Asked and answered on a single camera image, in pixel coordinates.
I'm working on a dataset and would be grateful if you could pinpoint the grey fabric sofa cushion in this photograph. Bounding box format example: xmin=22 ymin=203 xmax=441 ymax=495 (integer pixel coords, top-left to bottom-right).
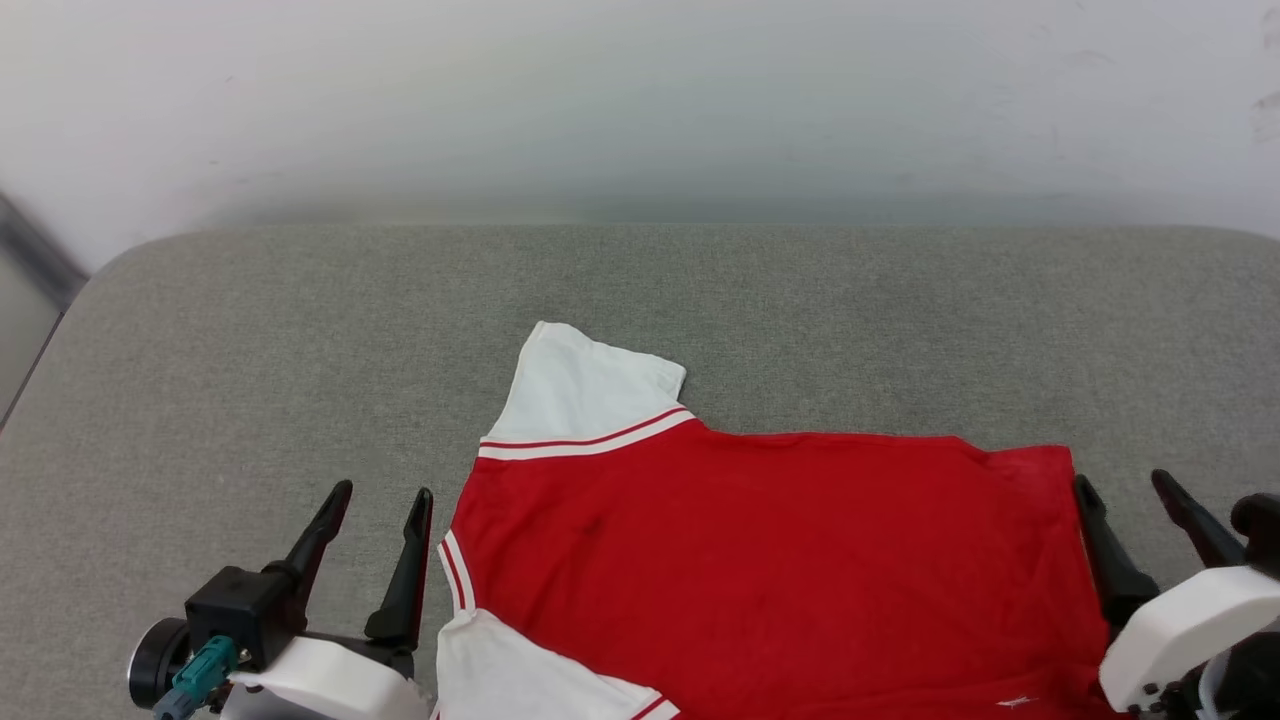
xmin=0 ymin=222 xmax=1280 ymax=720

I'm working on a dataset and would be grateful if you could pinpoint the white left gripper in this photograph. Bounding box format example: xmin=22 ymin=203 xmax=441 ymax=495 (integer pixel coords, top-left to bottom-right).
xmin=218 ymin=480 xmax=435 ymax=720

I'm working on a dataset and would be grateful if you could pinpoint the red and white shirt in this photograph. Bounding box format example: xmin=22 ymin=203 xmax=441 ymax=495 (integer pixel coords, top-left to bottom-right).
xmin=430 ymin=321 xmax=1133 ymax=720

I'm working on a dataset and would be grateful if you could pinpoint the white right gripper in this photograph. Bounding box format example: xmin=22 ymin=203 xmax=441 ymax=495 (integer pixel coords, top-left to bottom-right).
xmin=1074 ymin=470 xmax=1280 ymax=715

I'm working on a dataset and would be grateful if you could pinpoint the teal left camera connector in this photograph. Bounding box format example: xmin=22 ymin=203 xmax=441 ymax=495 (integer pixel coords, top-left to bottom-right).
xmin=152 ymin=636 xmax=241 ymax=720

